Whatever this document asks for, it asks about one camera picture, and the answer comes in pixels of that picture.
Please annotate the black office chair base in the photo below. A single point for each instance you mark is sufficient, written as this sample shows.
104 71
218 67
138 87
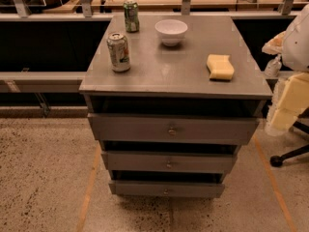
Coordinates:
277 161

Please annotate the yellow sponge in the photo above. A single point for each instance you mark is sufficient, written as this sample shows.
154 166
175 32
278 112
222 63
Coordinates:
220 67

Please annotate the grey wooden drawer cabinet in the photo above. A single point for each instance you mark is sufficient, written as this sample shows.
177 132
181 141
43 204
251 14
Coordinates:
176 81

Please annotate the green soda can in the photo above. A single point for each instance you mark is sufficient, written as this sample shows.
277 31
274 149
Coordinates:
131 16

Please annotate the grey bottom drawer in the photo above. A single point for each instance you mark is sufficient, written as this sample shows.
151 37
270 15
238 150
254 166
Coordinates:
169 189

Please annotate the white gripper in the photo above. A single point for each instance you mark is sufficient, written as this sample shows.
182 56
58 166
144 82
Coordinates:
296 45

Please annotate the grey middle drawer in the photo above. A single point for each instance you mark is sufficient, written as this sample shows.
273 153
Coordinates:
157 162

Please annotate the grey drawer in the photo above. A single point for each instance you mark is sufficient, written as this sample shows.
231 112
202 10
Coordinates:
169 189
157 162
174 129

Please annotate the white ceramic bowl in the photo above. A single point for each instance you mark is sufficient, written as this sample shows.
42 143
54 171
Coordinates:
171 31

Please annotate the grey top drawer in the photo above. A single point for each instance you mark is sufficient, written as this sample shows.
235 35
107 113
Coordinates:
174 129

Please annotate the white soda can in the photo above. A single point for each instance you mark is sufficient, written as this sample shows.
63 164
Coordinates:
118 50

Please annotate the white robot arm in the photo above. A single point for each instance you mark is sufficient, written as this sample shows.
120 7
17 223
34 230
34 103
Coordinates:
292 44

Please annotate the clear sanitizer pump bottle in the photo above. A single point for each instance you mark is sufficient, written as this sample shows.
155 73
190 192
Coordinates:
273 66

